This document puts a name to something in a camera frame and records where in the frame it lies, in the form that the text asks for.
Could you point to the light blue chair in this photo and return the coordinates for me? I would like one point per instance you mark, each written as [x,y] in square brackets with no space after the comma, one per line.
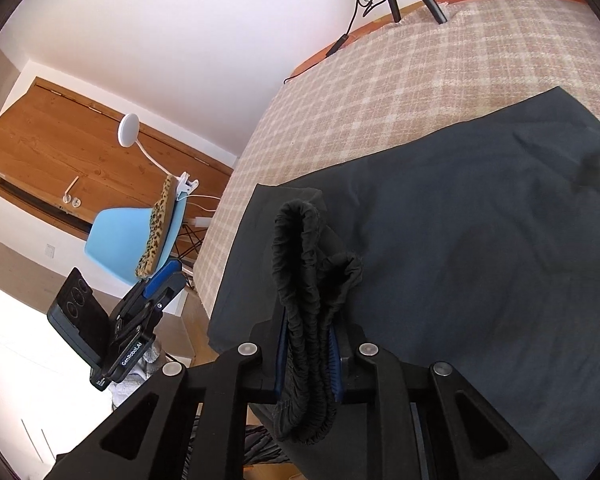
[118,239]

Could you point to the pink plaid bed blanket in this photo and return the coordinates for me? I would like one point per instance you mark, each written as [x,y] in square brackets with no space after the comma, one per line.
[400,83]

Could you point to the zebra striped garment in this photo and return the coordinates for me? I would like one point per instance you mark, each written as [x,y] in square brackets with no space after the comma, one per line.
[260,446]

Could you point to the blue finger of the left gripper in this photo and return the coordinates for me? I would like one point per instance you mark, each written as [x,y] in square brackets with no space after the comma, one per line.
[153,284]

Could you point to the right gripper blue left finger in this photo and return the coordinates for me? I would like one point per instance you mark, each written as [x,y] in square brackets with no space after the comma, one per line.
[282,348]

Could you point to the black pants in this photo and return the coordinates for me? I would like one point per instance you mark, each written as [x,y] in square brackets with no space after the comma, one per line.
[480,246]

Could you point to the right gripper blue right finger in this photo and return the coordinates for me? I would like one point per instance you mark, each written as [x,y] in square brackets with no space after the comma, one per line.
[334,366]

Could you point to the leopard print cloth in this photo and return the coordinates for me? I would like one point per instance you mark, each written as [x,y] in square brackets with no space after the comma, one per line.
[159,224]

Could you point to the white clip lamp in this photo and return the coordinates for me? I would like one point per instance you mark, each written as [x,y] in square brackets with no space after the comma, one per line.
[128,134]

